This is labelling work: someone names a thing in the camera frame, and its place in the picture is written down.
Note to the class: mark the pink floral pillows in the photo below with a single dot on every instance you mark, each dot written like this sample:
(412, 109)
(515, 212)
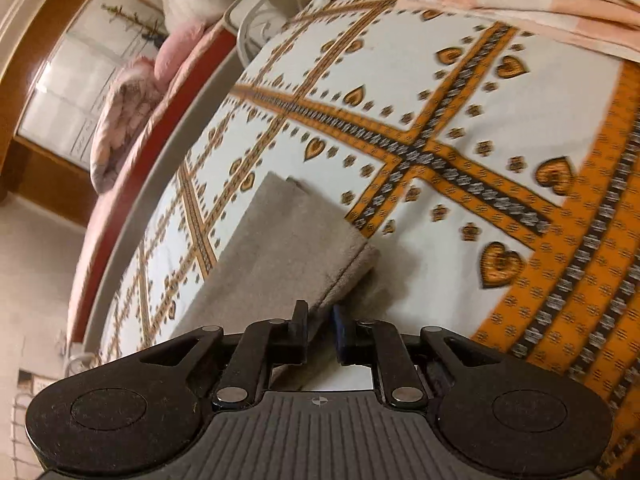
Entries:
(120, 125)

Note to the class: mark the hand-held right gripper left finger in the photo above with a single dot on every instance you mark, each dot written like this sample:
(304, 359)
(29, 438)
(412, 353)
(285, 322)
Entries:
(300, 331)

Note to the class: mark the taupe knit pants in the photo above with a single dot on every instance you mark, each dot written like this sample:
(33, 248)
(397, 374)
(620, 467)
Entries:
(280, 240)

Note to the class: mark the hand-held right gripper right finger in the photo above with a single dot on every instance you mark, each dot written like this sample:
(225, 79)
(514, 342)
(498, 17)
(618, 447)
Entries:
(342, 331)

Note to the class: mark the wooden framed wardrobe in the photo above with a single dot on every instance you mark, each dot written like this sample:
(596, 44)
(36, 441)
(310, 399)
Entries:
(65, 85)

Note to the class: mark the white metal headboard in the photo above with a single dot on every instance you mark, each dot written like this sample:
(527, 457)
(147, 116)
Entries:
(250, 20)

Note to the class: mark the pink pillow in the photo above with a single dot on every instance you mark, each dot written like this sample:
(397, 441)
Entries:
(177, 47)

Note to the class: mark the red mattress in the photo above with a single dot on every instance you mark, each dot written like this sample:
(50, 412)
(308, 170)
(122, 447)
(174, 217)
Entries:
(150, 160)

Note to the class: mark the white orange patterned bedsheet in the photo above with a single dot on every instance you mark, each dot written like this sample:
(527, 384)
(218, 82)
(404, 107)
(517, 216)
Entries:
(450, 85)

